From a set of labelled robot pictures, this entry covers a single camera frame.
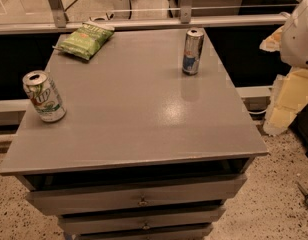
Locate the top grey drawer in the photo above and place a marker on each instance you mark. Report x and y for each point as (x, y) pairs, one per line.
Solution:
(136, 195)

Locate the middle grey drawer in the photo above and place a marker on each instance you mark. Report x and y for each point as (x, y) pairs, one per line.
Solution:
(143, 220)

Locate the bottom grey drawer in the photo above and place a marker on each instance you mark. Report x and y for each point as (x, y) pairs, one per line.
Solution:
(184, 232)

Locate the green chip bag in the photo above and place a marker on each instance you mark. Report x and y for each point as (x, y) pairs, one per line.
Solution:
(86, 41)

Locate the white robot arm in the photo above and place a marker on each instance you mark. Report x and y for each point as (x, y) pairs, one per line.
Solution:
(289, 94)

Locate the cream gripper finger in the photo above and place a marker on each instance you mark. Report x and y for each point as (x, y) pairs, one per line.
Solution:
(273, 42)
(289, 96)

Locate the silver blue Red Bull can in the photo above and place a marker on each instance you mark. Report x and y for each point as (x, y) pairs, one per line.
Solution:
(192, 50)

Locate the black tool on floor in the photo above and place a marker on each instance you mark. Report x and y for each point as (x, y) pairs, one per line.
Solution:
(304, 192)

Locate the grey drawer cabinet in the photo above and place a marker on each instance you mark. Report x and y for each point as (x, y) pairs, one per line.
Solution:
(134, 116)

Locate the grey drawer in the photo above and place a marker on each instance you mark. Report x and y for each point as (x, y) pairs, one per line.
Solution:
(184, 232)
(143, 220)
(136, 195)

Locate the white green 7up can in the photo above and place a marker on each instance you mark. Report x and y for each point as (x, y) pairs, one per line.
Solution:
(44, 96)

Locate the grey metal railing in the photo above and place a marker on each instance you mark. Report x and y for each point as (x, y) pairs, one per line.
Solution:
(61, 16)

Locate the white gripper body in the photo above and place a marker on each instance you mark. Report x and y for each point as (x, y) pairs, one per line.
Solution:
(299, 39)

